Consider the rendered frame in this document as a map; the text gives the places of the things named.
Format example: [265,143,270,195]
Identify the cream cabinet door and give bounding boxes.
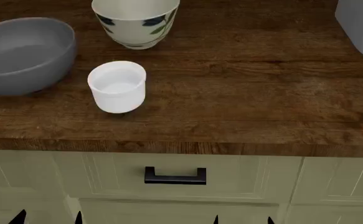
[0,149,81,224]
[77,198,280,224]
[285,156,363,224]

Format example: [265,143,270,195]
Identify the small white bowl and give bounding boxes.
[87,60,147,114]

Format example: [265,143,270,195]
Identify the black drawer handle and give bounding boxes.
[144,166,207,185]

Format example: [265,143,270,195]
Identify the cream cabinet drawer front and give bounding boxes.
[54,151,303,206]

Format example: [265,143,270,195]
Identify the cream bowl with leaf print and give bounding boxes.
[91,0,181,50]

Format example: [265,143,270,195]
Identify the large grey bowl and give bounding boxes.
[0,17,77,96]

